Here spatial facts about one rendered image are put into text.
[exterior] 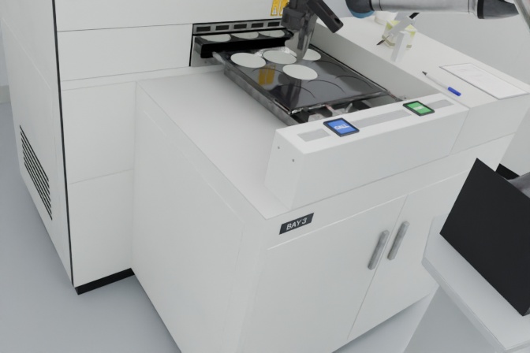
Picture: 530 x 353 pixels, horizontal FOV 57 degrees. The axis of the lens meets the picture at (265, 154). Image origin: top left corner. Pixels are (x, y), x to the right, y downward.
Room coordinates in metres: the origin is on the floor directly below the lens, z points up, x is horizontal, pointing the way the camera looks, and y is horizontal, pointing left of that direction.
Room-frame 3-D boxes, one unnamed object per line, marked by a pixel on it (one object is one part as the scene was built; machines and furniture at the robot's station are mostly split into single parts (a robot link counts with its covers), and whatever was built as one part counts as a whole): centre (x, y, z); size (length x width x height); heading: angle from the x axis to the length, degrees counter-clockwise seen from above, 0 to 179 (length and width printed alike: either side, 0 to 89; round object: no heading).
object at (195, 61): (1.45, 0.10, 0.89); 0.44 x 0.02 x 0.10; 132
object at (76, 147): (1.60, 0.47, 0.41); 0.82 x 0.70 x 0.82; 132
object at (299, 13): (1.37, -0.02, 1.06); 0.09 x 0.08 x 0.12; 71
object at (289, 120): (1.18, 0.00, 0.84); 0.50 x 0.02 x 0.03; 42
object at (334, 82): (1.30, -0.05, 0.90); 0.34 x 0.34 x 0.01; 42
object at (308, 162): (0.99, -0.24, 0.89); 0.55 x 0.09 x 0.14; 132
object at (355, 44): (1.49, -0.40, 0.89); 0.62 x 0.35 x 0.14; 42
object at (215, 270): (1.28, -0.18, 0.41); 0.96 x 0.64 x 0.82; 132
